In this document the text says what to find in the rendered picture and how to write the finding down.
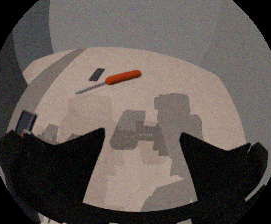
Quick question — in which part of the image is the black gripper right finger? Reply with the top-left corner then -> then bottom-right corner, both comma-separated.
179,132 -> 251,201

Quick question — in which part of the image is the dark grey flat panel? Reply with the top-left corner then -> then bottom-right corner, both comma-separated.
0,31 -> 29,139

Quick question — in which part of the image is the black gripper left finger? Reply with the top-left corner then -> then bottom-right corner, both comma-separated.
23,127 -> 106,202

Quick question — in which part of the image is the orange-handled screwdriver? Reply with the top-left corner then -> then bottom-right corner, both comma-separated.
75,69 -> 140,95

